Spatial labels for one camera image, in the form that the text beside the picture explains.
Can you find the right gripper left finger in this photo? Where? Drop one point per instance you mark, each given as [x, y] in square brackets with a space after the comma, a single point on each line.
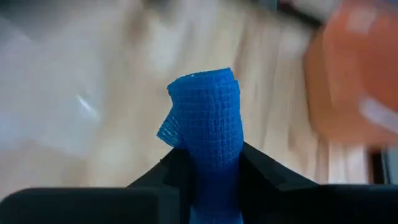
[93, 205]

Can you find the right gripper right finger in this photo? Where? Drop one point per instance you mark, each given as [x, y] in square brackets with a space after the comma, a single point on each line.
[311, 205]

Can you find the blue elastic bandage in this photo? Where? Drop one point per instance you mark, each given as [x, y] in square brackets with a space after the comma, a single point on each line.
[208, 124]

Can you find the orange plastic bin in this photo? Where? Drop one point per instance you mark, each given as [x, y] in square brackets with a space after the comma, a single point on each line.
[351, 77]

